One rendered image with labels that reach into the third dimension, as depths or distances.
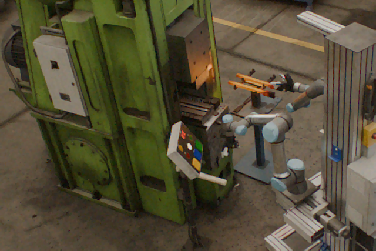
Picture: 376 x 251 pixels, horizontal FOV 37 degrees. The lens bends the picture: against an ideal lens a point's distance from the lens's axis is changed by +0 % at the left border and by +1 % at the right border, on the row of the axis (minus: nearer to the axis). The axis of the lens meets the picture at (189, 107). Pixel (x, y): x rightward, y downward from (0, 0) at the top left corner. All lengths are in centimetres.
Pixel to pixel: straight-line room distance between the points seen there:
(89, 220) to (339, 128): 263
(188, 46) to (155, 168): 120
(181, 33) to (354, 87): 138
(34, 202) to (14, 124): 142
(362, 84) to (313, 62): 359
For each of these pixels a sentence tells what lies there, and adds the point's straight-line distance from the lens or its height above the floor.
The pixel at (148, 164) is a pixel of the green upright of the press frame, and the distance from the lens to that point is 481.
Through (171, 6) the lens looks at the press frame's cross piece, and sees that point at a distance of 412.
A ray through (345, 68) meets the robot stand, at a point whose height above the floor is 189.
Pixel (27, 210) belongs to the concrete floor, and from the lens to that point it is 564.
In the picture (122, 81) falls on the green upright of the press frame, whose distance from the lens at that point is 435.
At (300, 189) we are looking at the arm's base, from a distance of 403.
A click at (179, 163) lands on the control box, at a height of 109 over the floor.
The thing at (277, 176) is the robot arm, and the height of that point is 106.
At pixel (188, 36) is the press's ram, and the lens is 408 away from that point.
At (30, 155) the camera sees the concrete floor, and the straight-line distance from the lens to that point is 628.
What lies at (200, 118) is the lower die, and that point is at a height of 98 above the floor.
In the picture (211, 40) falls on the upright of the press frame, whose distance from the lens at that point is 473.
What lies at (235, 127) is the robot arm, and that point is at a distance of 394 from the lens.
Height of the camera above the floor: 370
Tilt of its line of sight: 36 degrees down
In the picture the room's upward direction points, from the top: 9 degrees counter-clockwise
